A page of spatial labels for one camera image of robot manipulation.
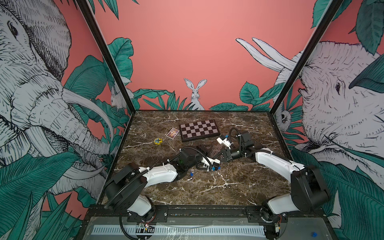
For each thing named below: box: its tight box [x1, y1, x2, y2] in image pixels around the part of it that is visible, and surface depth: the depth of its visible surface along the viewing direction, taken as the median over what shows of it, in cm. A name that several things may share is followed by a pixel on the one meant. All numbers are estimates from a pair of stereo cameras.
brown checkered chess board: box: [179, 119, 221, 143], surface depth 107 cm
